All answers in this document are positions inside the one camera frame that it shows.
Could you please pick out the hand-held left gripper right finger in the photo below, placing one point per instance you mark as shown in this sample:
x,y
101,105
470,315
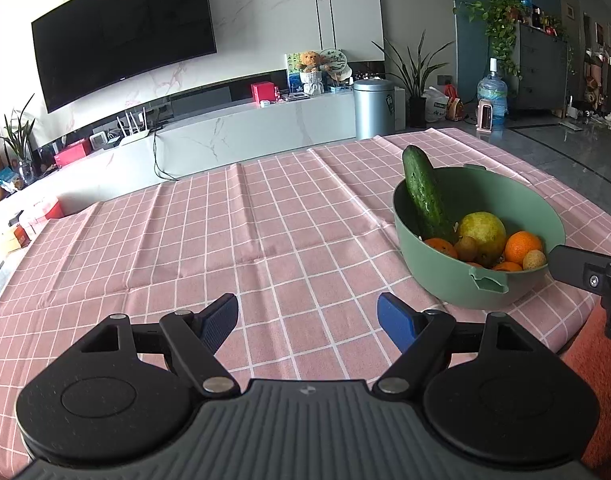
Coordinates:
x,y
395,320

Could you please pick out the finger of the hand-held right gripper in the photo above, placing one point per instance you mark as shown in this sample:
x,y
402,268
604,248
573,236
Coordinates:
x,y
570,265

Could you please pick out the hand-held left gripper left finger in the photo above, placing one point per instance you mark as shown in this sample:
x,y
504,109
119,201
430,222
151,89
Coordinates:
x,y
220,320

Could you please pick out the small brown fruit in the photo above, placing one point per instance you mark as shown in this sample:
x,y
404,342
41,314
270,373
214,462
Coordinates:
x,y
466,248
533,259

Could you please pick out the orange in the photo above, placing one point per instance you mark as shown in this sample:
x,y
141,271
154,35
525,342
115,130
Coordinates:
x,y
440,247
508,266
523,247

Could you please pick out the green bowl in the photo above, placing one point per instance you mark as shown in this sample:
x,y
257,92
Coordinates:
x,y
435,270

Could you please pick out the orange cloth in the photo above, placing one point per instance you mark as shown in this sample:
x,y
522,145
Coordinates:
x,y
600,385

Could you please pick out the pink checked tablecloth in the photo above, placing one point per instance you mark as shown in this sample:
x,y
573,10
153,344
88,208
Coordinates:
x,y
235,240

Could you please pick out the yellow-green pear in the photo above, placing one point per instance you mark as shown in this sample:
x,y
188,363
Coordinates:
x,y
483,235

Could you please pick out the cucumber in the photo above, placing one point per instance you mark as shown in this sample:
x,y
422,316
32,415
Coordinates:
x,y
425,190

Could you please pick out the small pink heater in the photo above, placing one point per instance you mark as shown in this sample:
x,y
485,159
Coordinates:
x,y
485,117

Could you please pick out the dark grey cabinet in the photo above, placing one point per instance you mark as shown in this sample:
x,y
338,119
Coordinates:
x,y
543,70

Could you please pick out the blue water bottle with pump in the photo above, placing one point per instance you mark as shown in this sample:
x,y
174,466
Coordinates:
x,y
493,95

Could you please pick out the white marble tv cabinet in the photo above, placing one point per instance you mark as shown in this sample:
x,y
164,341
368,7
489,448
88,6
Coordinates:
x,y
265,130

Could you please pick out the orange red bag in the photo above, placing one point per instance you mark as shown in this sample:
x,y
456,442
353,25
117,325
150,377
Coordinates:
x,y
454,107

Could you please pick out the red storage box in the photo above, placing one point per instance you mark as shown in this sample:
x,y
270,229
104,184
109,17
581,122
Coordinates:
x,y
55,209

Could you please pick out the white router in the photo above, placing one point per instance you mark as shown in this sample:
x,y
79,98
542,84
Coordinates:
x,y
134,132

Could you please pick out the white plastic bag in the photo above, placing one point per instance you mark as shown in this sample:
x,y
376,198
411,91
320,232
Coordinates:
x,y
435,107

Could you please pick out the silver trash can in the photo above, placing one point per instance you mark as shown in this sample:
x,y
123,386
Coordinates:
x,y
373,110

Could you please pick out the small white device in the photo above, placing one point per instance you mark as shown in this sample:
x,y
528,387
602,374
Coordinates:
x,y
98,141

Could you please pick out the long red box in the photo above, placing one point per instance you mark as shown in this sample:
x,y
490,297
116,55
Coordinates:
x,y
73,155

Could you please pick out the cardboard box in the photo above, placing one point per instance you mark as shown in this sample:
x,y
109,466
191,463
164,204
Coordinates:
x,y
13,239

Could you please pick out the small red box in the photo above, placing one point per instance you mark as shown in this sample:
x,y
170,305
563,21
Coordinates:
x,y
263,92

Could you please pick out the tall leaf plant black pot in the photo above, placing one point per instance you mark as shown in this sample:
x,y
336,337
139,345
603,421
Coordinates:
x,y
415,80

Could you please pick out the hanging green vine plant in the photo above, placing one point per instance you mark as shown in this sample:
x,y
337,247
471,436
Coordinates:
x,y
500,25

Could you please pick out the white knitted basket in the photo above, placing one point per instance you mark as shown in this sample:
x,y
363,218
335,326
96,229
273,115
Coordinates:
x,y
314,84

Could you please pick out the blue green picture card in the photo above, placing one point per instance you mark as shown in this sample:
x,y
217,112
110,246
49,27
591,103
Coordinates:
x,y
293,75

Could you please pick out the blue box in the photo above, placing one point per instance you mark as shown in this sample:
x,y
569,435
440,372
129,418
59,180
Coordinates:
x,y
6,176

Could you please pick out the round paper fan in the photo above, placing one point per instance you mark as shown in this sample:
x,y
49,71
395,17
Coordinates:
x,y
334,60

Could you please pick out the long leaf plant in jar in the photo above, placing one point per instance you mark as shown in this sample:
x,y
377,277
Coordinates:
x,y
18,145

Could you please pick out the brown teddy bear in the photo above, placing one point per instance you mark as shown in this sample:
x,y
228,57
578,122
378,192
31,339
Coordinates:
x,y
310,61

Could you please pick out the black television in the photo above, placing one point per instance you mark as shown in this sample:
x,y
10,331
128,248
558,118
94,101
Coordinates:
x,y
120,35

